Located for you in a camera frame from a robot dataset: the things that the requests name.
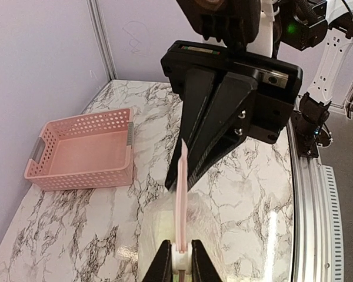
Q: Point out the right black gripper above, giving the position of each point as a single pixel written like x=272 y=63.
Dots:
x=226 y=96

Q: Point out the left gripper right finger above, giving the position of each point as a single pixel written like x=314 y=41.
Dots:
x=203 y=269

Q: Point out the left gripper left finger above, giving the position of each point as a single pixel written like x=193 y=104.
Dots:
x=160 y=269

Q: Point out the clear zip top bag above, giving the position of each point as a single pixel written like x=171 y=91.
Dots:
x=180 y=217

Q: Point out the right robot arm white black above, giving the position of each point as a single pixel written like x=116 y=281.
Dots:
x=255 y=27

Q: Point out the pink perforated plastic basket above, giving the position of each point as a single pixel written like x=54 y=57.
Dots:
x=88 y=151

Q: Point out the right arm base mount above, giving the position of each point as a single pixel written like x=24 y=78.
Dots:
x=310 y=128

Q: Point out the front aluminium rail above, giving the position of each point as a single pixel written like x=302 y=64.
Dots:
x=318 y=253

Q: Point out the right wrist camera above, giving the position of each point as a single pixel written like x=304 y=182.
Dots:
x=303 y=23

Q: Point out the right aluminium frame post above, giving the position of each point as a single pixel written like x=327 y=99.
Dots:
x=101 y=36

